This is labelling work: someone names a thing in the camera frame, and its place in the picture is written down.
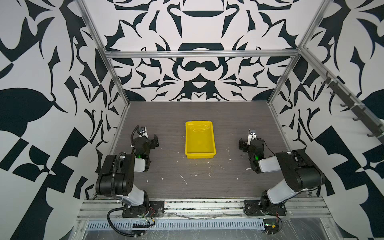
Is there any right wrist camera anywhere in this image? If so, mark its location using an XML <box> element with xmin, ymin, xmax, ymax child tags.
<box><xmin>248</xmin><ymin>129</ymin><xmax>257</xmax><ymax>143</ymax></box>

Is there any black wall hook rack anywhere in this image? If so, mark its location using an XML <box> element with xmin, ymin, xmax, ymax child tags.
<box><xmin>322</xmin><ymin>71</ymin><xmax>384</xmax><ymax>145</ymax></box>

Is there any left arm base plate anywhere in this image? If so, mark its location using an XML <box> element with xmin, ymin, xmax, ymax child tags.
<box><xmin>122</xmin><ymin>201</ymin><xmax>165</xmax><ymax>218</ymax></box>

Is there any white slotted cable duct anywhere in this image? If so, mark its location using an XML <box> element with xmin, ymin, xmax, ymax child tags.
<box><xmin>86</xmin><ymin>218</ymin><xmax>266</xmax><ymax>231</ymax></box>

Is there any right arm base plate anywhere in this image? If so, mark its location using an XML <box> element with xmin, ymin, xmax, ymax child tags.
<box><xmin>244</xmin><ymin>200</ymin><xmax>287</xmax><ymax>217</ymax></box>

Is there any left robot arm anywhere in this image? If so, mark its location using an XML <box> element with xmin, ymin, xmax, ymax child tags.
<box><xmin>96</xmin><ymin>135</ymin><xmax>159</xmax><ymax>208</ymax></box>

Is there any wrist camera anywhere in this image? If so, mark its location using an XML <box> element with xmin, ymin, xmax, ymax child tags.
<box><xmin>137</xmin><ymin>127</ymin><xmax>148</xmax><ymax>138</ymax></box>
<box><xmin>248</xmin><ymin>129</ymin><xmax>257</xmax><ymax>143</ymax></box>

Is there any yellow plastic bin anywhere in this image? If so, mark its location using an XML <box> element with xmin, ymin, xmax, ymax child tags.
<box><xmin>185</xmin><ymin>121</ymin><xmax>217</xmax><ymax>159</ymax></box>

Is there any black corrugated cable hose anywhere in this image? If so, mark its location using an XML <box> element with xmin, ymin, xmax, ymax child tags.
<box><xmin>107</xmin><ymin>206</ymin><xmax>151</xmax><ymax>238</ymax></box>

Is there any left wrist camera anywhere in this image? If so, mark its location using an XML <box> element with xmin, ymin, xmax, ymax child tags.
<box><xmin>137</xmin><ymin>127</ymin><xmax>148</xmax><ymax>138</ymax></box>

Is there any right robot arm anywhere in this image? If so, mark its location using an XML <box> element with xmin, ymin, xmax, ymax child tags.
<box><xmin>239</xmin><ymin>135</ymin><xmax>326</xmax><ymax>211</ymax></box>

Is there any green lit circuit board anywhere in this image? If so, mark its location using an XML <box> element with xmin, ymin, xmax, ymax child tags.
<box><xmin>264</xmin><ymin>218</ymin><xmax>283</xmax><ymax>236</ymax></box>

